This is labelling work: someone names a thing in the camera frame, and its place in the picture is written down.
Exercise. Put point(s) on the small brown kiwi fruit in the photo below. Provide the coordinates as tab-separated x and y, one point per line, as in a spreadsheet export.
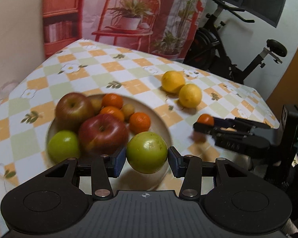
96	104

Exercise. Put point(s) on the orange mandarin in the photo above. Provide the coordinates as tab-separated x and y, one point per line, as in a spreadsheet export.
113	111
206	119
112	99
139	122

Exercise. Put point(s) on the large red-green apple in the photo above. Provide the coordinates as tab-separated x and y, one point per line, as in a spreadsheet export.
72	110

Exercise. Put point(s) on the green apple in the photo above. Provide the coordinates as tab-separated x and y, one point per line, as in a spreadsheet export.
146	152
63	145

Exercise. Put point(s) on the checkered floral tablecloth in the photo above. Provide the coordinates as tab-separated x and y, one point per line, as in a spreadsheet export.
93	68

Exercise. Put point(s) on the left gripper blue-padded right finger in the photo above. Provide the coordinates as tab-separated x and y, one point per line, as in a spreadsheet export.
190	168

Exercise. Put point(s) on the small green-yellow kiwi fruit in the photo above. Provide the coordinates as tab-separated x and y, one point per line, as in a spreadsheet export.
127	110

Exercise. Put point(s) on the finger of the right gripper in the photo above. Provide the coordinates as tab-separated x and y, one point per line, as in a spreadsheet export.
220	132
238	124

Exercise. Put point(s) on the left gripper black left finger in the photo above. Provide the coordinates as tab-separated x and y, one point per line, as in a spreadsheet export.
103	167

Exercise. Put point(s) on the yellow lemon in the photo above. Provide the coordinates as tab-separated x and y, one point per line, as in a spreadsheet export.
190	96
172	81

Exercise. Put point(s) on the beige round plate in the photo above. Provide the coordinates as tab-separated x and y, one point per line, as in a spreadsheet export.
129	179

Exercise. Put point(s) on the pink printed backdrop curtain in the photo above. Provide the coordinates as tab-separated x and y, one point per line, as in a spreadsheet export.
162	27

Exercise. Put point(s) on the dark red apple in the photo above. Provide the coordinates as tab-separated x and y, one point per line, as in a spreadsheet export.
102	134

